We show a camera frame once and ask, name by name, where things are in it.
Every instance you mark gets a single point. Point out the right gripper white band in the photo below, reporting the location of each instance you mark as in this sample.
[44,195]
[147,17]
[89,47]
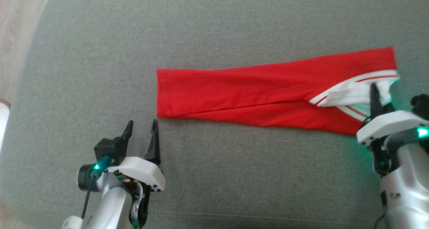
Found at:
[388,125]

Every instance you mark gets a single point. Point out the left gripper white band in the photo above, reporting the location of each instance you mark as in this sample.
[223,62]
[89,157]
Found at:
[140,172]

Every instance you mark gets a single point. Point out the red jersey with white sleeves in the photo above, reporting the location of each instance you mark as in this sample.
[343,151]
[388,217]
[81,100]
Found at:
[254,95]

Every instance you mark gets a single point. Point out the grey sofa seat cushion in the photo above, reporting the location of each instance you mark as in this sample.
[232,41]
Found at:
[201,175]

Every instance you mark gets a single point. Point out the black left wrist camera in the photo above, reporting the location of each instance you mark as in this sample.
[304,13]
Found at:
[109,150]

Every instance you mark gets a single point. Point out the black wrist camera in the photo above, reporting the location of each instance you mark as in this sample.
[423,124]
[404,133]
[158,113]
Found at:
[421,106]
[109,150]

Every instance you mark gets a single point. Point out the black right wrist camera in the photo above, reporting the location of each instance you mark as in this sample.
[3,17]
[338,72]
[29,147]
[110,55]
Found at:
[421,106]

